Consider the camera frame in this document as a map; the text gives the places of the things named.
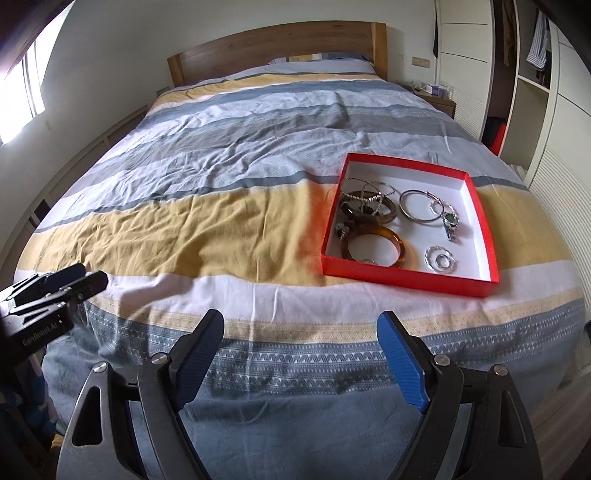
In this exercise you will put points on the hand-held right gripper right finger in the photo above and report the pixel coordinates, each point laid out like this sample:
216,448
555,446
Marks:
401,360

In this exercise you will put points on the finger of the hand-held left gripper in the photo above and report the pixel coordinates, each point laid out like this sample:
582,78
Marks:
67,275
90,284

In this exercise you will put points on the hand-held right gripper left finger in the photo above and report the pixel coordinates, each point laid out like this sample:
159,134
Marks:
198,360

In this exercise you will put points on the red jewelry box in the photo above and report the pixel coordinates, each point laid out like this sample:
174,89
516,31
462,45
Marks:
466,249

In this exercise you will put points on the amber resin bangle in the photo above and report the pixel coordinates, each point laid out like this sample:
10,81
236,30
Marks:
369,229

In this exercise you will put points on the large silver hoop bangle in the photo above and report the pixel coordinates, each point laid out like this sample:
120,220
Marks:
418,222

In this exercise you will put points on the wide brown bangle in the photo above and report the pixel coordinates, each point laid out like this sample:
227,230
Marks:
390,213

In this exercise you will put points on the silver wristwatch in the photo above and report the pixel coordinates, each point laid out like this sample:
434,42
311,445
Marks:
450,220

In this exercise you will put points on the person's left forearm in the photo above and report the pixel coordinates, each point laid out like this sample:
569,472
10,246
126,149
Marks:
37,387

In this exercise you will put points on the striped duvet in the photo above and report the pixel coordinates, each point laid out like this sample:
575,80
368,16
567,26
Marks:
207,161

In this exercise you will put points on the bright window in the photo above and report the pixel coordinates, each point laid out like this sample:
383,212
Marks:
27,83

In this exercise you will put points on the red bag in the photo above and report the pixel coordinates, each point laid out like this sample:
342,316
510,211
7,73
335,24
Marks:
496,134

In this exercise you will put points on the wooden nightstand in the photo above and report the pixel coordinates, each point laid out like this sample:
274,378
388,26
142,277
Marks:
441,105

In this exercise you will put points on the small purple white box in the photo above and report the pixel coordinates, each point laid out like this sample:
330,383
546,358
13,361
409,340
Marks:
437,90

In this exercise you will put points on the wooden headboard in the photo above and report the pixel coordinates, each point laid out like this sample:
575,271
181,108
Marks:
254,50

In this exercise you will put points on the grey pillow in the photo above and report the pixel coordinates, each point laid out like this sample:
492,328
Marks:
323,65

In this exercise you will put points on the white wardrobe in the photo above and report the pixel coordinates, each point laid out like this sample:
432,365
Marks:
461,37

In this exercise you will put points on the brown hanging garment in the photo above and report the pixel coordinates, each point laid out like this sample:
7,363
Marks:
509,32

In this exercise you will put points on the striped hanging shirt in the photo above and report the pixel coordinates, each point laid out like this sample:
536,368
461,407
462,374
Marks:
538,41

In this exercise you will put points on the wall light switch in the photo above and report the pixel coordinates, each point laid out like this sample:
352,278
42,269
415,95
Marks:
420,62

